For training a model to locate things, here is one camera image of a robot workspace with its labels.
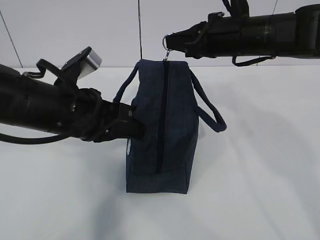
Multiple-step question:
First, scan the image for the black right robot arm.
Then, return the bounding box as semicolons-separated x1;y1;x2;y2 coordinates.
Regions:
165;0;320;59

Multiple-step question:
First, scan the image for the dark navy lunch bag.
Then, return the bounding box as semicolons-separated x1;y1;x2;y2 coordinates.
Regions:
114;59;227;194

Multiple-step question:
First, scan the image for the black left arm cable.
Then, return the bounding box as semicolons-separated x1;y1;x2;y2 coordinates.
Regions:
0;58;106;146

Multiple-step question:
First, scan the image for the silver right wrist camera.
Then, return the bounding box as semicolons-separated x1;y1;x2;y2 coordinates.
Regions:
222;0;250;18

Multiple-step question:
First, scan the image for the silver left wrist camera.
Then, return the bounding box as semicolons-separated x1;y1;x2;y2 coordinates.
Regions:
54;46;102;89

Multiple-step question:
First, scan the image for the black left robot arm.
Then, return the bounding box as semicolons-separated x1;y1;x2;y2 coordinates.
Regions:
0;65;145;145

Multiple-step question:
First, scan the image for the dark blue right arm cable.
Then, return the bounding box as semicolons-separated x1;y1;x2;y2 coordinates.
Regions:
231;54;277;67

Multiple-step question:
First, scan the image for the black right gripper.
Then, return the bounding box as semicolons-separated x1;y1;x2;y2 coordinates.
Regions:
166;12;244;59

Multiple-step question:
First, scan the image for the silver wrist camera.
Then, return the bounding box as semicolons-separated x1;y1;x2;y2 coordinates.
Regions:
222;0;250;18
54;46;102;89

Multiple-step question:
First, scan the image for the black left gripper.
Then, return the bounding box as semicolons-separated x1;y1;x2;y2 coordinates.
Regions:
80;88;145;143

